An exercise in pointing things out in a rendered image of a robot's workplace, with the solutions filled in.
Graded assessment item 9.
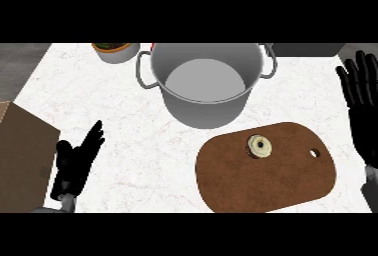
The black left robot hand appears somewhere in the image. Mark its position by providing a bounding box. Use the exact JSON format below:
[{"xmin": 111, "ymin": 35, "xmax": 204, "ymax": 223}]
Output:
[{"xmin": 49, "ymin": 120, "xmax": 106, "ymax": 202}]

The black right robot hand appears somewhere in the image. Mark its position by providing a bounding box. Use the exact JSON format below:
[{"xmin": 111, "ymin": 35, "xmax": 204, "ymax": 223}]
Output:
[{"xmin": 335, "ymin": 50, "xmax": 378, "ymax": 168}]

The brown wooden cutting board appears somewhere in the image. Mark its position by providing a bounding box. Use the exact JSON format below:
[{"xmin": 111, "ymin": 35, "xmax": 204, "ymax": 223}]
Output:
[{"xmin": 193, "ymin": 121, "xmax": 340, "ymax": 214}]

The large grey metal pot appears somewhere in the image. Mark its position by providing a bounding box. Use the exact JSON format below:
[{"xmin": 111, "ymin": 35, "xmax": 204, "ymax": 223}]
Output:
[{"xmin": 134, "ymin": 43, "xmax": 279, "ymax": 130}]

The grey plant pot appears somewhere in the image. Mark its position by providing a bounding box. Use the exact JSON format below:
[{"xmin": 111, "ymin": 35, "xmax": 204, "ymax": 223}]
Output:
[{"xmin": 90, "ymin": 43, "xmax": 142, "ymax": 65}]

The brown wooden cabinet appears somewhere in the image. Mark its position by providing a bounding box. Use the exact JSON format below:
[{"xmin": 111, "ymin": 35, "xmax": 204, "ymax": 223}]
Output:
[{"xmin": 0, "ymin": 100, "xmax": 62, "ymax": 214}]

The dark grey appliance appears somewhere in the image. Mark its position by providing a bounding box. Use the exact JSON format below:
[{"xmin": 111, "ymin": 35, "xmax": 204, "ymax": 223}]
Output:
[{"xmin": 272, "ymin": 43, "xmax": 347, "ymax": 58}]

